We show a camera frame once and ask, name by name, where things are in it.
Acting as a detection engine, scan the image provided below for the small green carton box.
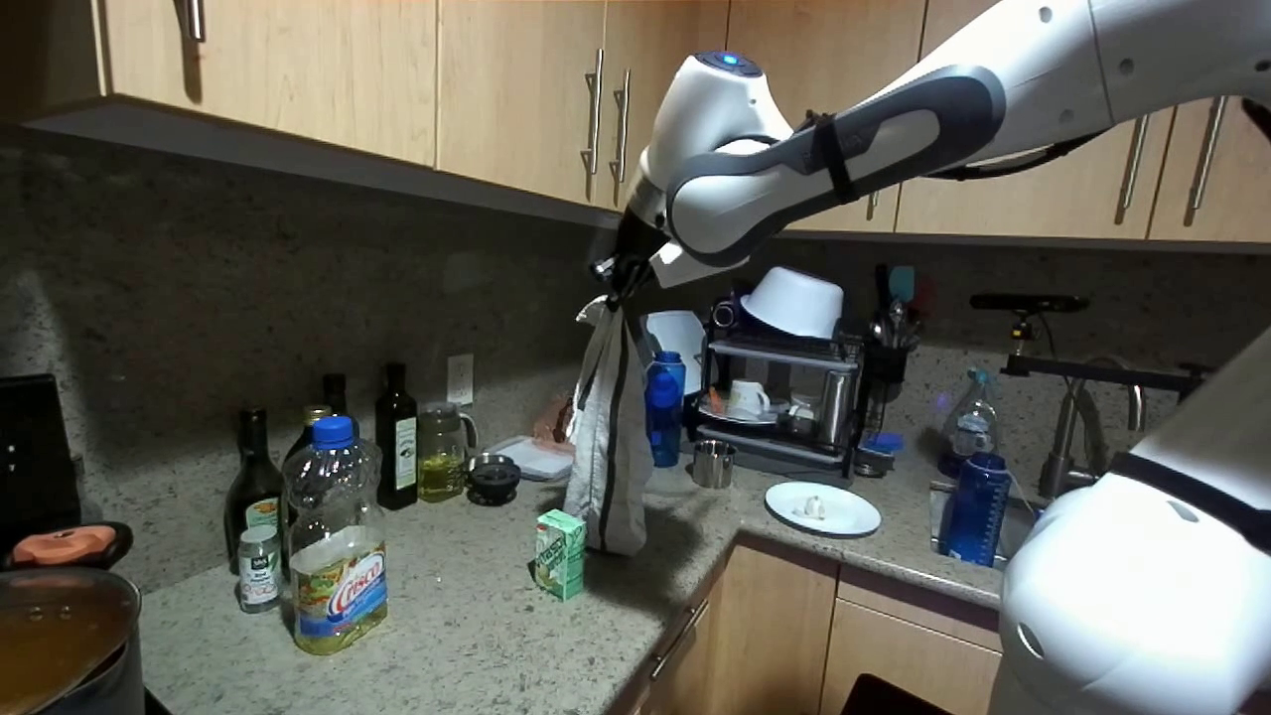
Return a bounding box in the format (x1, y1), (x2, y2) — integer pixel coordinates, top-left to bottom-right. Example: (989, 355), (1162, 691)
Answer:
(526, 508), (590, 605)

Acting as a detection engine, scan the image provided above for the small blue cup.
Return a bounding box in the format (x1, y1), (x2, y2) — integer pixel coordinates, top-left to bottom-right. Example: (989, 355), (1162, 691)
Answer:
(850, 430), (914, 486)

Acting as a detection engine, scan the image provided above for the black dish rack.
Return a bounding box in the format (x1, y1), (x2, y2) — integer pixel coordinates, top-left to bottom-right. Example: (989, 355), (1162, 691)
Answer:
(687, 308), (880, 486)

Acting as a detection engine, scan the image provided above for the metal cooking pot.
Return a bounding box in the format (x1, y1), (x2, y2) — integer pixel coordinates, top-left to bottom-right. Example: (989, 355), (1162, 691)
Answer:
(0, 569), (148, 715)

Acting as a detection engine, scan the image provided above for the white wall outlet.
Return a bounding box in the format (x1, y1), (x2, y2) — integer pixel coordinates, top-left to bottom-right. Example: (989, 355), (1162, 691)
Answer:
(446, 349), (477, 408)

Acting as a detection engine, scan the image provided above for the glass jar yellow liquid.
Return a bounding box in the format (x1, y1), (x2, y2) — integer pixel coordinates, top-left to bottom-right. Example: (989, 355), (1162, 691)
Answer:
(418, 400), (477, 503)

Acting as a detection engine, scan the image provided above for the black kitchen appliance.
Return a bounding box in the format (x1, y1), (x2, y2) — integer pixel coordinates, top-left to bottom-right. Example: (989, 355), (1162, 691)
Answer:
(0, 375), (84, 561)

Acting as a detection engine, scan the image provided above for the white mug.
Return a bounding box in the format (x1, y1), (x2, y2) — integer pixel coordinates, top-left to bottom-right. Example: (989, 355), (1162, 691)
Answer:
(718, 379), (779, 430)

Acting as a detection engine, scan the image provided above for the small metal cup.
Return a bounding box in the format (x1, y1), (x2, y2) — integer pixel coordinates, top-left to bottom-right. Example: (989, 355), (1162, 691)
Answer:
(687, 437), (737, 492)

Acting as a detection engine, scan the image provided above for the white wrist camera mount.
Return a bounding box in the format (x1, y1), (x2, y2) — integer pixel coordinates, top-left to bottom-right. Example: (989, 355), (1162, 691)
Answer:
(648, 236), (726, 293)

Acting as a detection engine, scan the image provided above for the white towel with dark stripe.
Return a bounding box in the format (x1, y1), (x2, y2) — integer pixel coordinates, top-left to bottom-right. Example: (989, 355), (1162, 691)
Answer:
(565, 298), (655, 561)

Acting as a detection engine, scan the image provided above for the blue water bottle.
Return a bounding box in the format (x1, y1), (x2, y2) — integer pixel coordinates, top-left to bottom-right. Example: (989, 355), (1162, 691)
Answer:
(644, 344), (689, 474)

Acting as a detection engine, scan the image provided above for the white flat tray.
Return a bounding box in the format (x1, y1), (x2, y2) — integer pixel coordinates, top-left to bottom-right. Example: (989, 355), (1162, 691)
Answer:
(488, 432), (574, 486)

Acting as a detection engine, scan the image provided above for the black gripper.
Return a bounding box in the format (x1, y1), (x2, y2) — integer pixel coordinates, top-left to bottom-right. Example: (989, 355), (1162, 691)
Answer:
(571, 205), (675, 330)

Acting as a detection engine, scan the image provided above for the blue soap container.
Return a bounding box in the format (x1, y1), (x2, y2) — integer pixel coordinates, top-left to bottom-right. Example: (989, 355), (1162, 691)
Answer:
(932, 450), (1015, 573)

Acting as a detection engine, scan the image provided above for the metal sink faucet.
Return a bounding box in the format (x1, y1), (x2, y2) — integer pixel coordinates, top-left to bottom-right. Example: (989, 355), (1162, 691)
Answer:
(1038, 375), (1151, 499)

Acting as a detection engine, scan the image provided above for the dark utensil holder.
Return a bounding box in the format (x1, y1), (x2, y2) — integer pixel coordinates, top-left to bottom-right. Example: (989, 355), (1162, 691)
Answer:
(857, 258), (924, 441)

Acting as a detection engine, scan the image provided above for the dark lower cabinet handle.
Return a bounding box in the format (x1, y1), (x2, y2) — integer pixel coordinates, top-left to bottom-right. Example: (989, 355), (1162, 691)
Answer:
(644, 594), (716, 688)

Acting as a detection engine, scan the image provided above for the white bowl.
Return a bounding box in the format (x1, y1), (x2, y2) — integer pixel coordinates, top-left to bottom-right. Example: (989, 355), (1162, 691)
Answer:
(736, 261), (850, 340)

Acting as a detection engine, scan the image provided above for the small black bowl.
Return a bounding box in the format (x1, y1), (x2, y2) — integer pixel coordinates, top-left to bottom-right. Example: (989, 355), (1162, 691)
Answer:
(464, 450), (525, 508)

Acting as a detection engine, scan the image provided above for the metal cabinet handle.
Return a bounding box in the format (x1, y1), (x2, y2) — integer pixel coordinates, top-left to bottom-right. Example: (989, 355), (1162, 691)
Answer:
(1179, 94), (1233, 230)
(607, 71), (635, 210)
(1112, 112), (1151, 230)
(574, 61), (605, 205)
(173, 0), (215, 102)

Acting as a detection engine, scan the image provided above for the small jar white lid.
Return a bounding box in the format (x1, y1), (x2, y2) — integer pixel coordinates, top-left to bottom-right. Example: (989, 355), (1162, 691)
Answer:
(234, 519), (287, 610)

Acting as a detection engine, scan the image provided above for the white round plate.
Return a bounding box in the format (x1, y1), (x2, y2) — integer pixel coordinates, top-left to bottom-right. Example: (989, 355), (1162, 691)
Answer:
(762, 477), (884, 539)

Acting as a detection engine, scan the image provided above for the dark wine bottle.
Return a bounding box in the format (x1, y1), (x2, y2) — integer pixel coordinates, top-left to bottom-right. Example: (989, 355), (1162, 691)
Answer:
(217, 404), (287, 577)

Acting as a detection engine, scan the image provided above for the white pitcher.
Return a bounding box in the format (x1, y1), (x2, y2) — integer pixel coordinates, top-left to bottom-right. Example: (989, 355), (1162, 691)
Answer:
(644, 307), (711, 396)

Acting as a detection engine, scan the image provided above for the large oil bottle blue cap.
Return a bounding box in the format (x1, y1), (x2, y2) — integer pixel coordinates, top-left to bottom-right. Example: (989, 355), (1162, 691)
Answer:
(278, 412), (393, 665)

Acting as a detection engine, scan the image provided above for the dark olive oil bottle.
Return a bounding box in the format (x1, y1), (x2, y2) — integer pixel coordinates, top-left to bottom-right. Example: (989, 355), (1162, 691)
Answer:
(374, 363), (425, 512)

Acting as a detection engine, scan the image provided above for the pink food package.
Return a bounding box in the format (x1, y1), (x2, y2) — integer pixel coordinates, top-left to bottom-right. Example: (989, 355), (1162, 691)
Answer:
(526, 393), (581, 450)

